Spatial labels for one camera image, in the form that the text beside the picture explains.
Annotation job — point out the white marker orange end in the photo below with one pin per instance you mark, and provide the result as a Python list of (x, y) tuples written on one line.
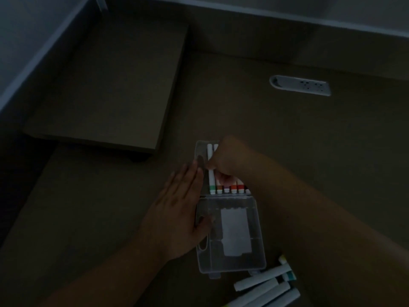
[(234, 188)]

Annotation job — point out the pile of white markers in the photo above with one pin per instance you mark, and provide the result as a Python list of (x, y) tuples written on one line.
[(262, 278)]

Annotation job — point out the person's right hand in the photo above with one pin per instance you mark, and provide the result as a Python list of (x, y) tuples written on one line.
[(233, 156)]

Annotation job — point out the clear plastic marker case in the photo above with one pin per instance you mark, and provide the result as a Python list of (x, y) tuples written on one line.
[(242, 265)]

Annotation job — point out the white marker red end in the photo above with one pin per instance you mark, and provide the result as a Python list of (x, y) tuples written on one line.
[(240, 187)]

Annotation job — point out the person's left hand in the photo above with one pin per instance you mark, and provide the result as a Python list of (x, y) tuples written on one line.
[(172, 220)]

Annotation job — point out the person's right fingers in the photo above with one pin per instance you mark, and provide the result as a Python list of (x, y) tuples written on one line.
[(222, 164)]

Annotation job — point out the grey desk power socket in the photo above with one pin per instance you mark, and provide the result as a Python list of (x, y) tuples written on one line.
[(300, 85)]

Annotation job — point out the person's right forearm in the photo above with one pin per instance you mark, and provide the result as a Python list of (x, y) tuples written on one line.
[(319, 236)]

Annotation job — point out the person's left thumb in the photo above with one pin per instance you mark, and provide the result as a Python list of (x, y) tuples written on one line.
[(204, 224)]

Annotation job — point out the person's left forearm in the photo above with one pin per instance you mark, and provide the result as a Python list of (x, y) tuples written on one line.
[(108, 279)]

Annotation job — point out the white marker dark end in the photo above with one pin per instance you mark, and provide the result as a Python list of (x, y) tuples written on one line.
[(247, 190)]

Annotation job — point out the brown wooden desk riser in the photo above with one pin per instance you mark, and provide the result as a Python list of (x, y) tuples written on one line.
[(108, 92)]

